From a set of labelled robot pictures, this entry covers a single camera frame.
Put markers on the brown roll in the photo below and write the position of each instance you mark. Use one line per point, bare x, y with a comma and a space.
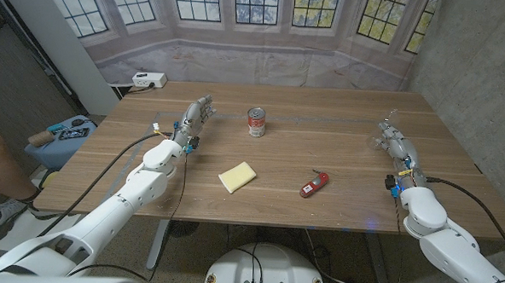
40, 139

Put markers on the white floor mat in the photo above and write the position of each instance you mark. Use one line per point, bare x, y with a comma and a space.
17, 239

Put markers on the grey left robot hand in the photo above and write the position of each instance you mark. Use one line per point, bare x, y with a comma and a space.
191, 122

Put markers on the grey table leg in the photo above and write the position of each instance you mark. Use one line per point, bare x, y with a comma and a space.
158, 244
375, 258

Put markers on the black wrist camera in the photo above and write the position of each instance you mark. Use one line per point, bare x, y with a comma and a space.
390, 182
194, 143

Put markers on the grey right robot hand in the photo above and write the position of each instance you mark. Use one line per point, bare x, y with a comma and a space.
401, 152

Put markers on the white power strip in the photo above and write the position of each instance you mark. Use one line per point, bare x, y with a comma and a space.
148, 80

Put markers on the clear plastic bottle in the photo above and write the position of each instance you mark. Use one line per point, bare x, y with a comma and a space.
373, 143

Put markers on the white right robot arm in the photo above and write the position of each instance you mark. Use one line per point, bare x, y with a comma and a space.
453, 248

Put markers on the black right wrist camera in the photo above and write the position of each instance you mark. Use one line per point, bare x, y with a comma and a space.
390, 182

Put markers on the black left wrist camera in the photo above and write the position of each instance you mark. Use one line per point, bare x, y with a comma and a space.
194, 143

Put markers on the teal small tool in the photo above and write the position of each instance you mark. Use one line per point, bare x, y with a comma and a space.
56, 128

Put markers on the red lighter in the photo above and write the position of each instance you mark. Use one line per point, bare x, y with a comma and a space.
314, 184

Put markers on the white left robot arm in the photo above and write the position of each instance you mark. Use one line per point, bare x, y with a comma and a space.
117, 212

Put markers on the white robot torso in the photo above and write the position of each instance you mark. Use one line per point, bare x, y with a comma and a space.
268, 270

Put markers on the blue stool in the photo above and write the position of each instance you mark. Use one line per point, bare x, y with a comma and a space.
51, 154

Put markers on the red white soup can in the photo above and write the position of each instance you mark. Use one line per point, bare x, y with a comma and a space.
256, 124

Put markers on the yellow sponge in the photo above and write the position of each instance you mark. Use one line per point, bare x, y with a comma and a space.
237, 177

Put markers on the printed window backdrop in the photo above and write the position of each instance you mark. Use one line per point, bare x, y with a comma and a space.
247, 64

